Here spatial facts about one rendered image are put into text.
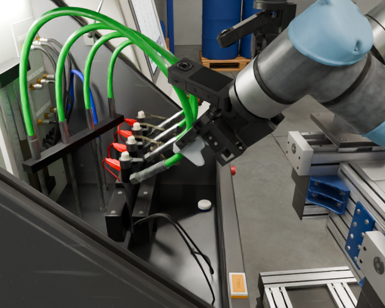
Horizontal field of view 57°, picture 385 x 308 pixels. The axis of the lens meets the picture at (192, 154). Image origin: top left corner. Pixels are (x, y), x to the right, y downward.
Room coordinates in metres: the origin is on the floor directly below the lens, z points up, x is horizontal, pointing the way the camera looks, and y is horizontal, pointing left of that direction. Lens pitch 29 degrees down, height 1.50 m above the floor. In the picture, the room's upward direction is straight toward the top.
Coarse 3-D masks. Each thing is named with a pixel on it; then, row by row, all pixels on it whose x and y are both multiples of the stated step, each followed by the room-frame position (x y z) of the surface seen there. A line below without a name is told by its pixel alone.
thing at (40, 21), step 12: (48, 12) 0.65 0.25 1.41; (60, 12) 0.64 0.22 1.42; (72, 12) 0.63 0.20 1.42; (84, 12) 0.62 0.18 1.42; (96, 12) 0.62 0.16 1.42; (36, 24) 0.66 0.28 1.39; (108, 24) 0.60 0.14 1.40; (120, 24) 0.60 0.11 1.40; (132, 36) 0.59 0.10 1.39; (24, 48) 0.68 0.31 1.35; (144, 48) 0.58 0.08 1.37; (24, 60) 0.68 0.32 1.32; (156, 60) 0.57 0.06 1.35; (24, 72) 0.69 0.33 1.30; (24, 84) 0.69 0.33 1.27; (24, 96) 0.69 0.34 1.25; (180, 96) 0.56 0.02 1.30; (24, 108) 0.69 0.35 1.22; (24, 120) 0.70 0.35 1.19; (192, 120) 0.55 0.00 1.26; (180, 156) 0.56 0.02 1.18
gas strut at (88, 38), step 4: (100, 0) 1.01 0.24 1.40; (100, 4) 1.01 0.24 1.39; (100, 8) 1.01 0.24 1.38; (88, 32) 1.01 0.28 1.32; (92, 32) 1.01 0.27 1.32; (84, 36) 1.01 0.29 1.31; (88, 36) 1.00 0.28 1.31; (92, 36) 1.00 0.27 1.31; (84, 40) 1.01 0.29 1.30; (88, 40) 1.01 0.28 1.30; (92, 40) 1.00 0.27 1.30; (84, 44) 1.01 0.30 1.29; (88, 44) 1.01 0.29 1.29; (92, 44) 1.00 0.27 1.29
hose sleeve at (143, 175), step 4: (164, 160) 0.58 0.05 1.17; (156, 164) 0.58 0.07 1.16; (160, 164) 0.57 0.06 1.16; (164, 164) 0.57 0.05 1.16; (148, 168) 0.59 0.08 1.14; (152, 168) 0.58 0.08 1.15; (156, 168) 0.57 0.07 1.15; (160, 168) 0.57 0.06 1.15; (164, 168) 0.57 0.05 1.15; (168, 168) 0.57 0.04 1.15; (140, 172) 0.59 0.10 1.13; (144, 172) 0.59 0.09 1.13; (148, 172) 0.58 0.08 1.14; (152, 172) 0.58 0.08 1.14; (156, 172) 0.58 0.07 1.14; (136, 176) 0.59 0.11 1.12; (140, 176) 0.59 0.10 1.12; (144, 176) 0.58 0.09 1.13; (148, 176) 0.58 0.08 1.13; (140, 180) 0.59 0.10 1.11
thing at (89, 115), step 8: (112, 32) 0.85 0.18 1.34; (104, 40) 0.85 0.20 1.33; (96, 48) 0.85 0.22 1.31; (88, 56) 0.85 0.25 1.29; (88, 64) 0.85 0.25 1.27; (88, 72) 0.85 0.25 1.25; (88, 80) 0.85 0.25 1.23; (88, 88) 0.85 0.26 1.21; (88, 96) 0.85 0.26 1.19; (88, 104) 0.85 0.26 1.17; (88, 112) 0.85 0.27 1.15; (88, 120) 0.85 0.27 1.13; (184, 120) 0.85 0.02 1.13; (88, 128) 0.85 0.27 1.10; (168, 128) 0.86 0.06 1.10; (176, 128) 0.85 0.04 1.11; (160, 136) 0.85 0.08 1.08; (168, 136) 0.85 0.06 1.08; (152, 144) 0.85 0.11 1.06
